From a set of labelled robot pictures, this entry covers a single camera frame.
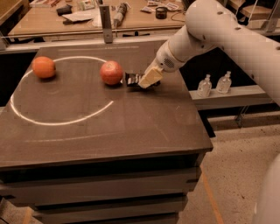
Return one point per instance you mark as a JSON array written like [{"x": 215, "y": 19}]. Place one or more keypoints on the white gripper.
[{"x": 164, "y": 60}]

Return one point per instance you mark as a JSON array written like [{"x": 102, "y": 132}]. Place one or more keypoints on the black rxbar chocolate wrapper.
[{"x": 132, "y": 79}]

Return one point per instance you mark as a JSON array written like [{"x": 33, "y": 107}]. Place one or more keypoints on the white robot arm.
[{"x": 208, "y": 24}]

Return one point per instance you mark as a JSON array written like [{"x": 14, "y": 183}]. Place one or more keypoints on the red apple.
[{"x": 111, "y": 73}]

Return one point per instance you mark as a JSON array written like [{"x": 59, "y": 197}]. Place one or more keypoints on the clear bottle left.
[{"x": 205, "y": 87}]

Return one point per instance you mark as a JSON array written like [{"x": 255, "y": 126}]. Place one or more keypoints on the clear bottle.
[
  {"x": 224, "y": 83},
  {"x": 205, "y": 87}
]

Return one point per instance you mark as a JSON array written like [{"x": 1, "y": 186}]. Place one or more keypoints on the black tape roll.
[{"x": 161, "y": 12}]

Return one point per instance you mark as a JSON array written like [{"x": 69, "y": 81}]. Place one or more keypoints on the grey handheld tool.
[{"x": 120, "y": 14}]

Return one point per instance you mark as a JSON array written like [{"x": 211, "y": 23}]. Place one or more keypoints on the clear bottle right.
[{"x": 224, "y": 83}]

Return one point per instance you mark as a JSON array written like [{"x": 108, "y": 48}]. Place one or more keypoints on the white paper sheet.
[{"x": 79, "y": 16}]

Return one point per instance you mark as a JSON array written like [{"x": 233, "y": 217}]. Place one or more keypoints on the grey metal ledge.
[{"x": 236, "y": 97}]

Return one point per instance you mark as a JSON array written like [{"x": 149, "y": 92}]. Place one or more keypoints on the black small device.
[{"x": 67, "y": 9}]

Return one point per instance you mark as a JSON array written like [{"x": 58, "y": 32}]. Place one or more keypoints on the grey cabinet with drawers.
[{"x": 80, "y": 152}]

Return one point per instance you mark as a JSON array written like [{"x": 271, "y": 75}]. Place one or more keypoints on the orange fruit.
[{"x": 43, "y": 67}]

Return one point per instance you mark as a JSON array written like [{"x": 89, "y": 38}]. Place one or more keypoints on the wooden desk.
[{"x": 45, "y": 22}]

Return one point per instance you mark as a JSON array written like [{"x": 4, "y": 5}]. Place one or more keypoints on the grey metal post left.
[{"x": 106, "y": 24}]

